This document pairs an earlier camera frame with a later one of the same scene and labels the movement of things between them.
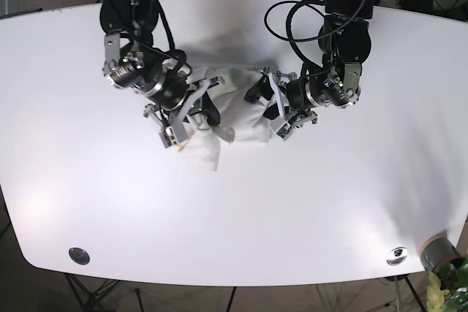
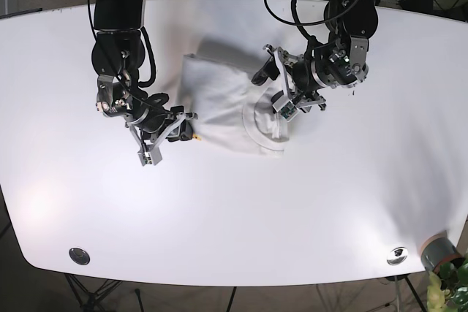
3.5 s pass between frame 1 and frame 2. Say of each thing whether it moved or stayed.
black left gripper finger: moved
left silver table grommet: stayed
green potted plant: stayed
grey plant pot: stayed
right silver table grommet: stayed
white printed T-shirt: moved
